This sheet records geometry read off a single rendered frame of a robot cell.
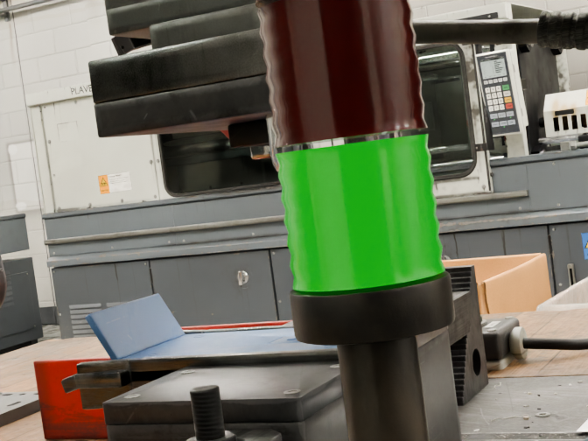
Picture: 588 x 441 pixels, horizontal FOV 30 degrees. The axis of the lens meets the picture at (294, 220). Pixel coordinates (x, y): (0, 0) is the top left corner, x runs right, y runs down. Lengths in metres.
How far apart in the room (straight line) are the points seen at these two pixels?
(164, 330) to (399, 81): 0.41
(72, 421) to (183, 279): 5.27
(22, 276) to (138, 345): 7.37
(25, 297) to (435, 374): 7.43
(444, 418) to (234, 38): 0.26
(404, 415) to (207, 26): 0.29
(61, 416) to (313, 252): 0.60
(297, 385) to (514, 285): 2.53
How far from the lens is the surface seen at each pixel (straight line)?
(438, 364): 0.62
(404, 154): 0.26
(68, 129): 6.52
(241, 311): 5.92
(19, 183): 9.48
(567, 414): 0.73
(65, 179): 6.56
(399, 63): 0.26
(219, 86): 0.49
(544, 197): 5.16
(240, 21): 0.51
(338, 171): 0.25
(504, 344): 0.89
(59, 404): 0.84
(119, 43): 0.76
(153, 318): 0.64
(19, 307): 7.95
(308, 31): 0.26
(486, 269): 3.37
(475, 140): 5.22
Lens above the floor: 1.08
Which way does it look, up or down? 3 degrees down
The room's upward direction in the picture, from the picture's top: 7 degrees counter-clockwise
